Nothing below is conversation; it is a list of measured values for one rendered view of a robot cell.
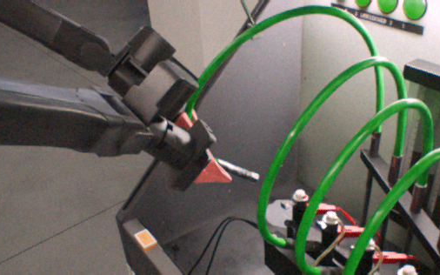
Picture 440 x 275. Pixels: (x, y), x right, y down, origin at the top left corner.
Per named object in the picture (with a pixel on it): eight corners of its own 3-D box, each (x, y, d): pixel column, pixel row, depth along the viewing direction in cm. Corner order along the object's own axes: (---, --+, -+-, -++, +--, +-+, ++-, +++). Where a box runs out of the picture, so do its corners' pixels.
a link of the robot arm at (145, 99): (70, 108, 59) (115, 154, 57) (124, 35, 56) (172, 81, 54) (123, 116, 70) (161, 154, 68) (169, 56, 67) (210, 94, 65)
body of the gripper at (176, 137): (220, 142, 68) (181, 117, 63) (177, 193, 70) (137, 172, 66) (207, 123, 73) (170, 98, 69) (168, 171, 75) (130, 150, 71)
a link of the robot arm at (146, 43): (80, 50, 83) (76, 54, 75) (122, 0, 82) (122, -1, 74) (133, 95, 87) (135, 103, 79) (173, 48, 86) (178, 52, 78)
